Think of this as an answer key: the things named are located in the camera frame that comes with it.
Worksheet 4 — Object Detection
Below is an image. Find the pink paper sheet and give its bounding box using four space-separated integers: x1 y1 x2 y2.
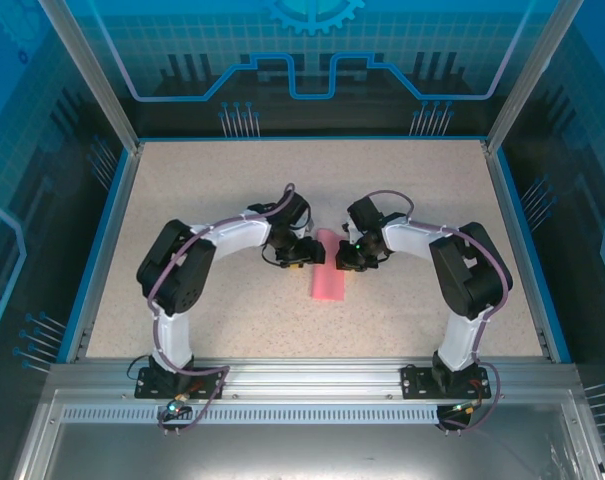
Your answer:
308 228 349 303

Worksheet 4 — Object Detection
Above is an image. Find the grey sheet metal tray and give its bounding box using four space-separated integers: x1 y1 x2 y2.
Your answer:
10 389 605 480

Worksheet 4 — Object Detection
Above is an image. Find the aluminium table side rail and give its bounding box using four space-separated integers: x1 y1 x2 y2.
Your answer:
65 142 145 364
480 142 557 362

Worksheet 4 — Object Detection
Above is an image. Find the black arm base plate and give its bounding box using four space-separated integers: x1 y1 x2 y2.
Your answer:
400 363 494 402
133 363 227 402

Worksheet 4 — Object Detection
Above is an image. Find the aluminium frame post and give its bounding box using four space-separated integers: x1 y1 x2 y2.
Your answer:
37 0 146 154
483 0 570 154

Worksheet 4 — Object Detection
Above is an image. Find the aluminium cross beam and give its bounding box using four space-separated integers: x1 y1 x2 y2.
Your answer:
48 356 581 402

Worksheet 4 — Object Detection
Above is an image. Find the slotted grey cable duct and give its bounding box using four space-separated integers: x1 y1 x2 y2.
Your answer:
60 405 483 426

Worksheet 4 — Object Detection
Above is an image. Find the cable connector with green light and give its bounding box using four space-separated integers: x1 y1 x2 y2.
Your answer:
163 392 190 417
448 399 484 417

